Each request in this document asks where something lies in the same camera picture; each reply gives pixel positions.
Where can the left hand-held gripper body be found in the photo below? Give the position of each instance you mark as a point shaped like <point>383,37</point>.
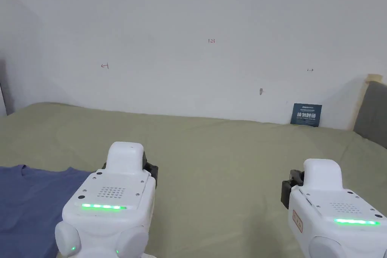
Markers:
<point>112,191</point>

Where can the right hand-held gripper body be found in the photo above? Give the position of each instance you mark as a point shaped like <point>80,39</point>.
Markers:
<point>332,209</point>

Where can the blue shirt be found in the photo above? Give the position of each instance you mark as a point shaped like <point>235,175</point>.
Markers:
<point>30,203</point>

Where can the dark blue sign card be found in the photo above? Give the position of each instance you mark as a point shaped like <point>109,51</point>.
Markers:
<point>306,114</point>

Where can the grey padded headboard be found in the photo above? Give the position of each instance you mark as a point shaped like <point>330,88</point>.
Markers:
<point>372,113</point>

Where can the bed with pale green sheet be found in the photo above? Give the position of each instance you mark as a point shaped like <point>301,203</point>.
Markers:
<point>211,155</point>

